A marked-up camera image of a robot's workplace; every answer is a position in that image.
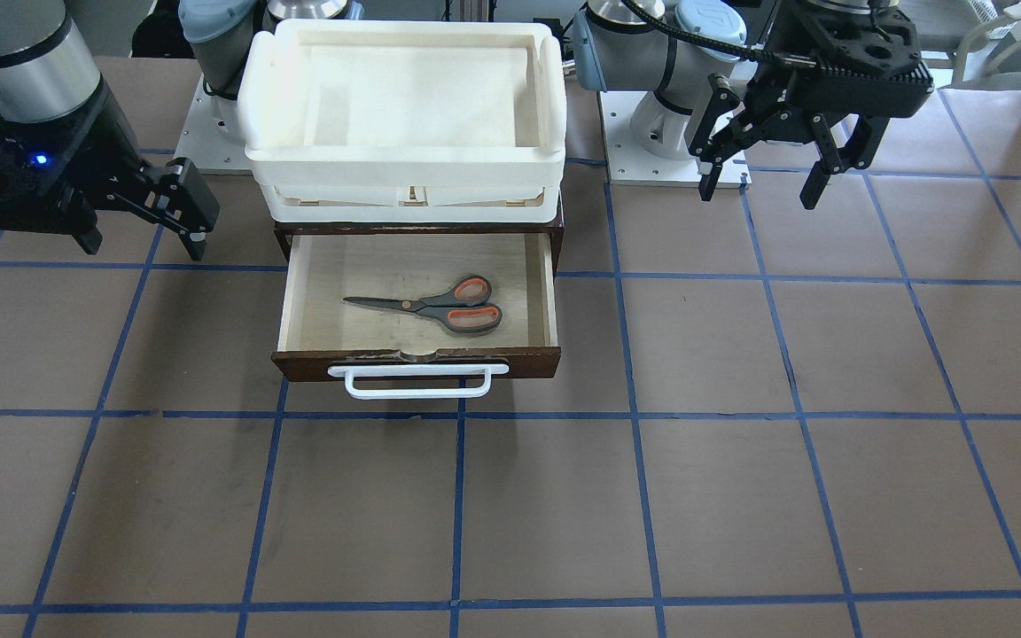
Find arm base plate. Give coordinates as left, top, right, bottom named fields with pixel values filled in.
left=175, top=77, right=252, bottom=176
left=598, top=90, right=701, bottom=187

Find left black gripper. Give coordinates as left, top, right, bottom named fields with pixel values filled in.
left=689, top=9, right=933, bottom=210

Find orange grey handled scissors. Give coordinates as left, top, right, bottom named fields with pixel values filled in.
left=343, top=274, right=503, bottom=335

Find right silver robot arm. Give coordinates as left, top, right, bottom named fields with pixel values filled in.
left=0, top=1, right=220, bottom=260

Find brown wooden drawer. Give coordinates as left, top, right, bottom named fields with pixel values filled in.
left=272, top=233, right=562, bottom=381

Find white plastic tray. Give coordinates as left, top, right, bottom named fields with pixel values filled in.
left=238, top=19, right=567, bottom=223

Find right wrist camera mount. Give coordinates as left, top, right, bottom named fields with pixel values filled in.
left=0, top=110, right=97, bottom=237

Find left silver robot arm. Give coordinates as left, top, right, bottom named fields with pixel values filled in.
left=572, top=1, right=933, bottom=210

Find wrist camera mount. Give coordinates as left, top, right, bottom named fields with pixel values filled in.
left=766, top=1, right=933, bottom=118
left=0, top=110, right=97, bottom=237

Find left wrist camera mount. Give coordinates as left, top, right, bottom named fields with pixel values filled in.
left=766, top=1, right=933, bottom=118

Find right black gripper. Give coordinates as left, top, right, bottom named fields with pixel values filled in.
left=0, top=80, right=222, bottom=261

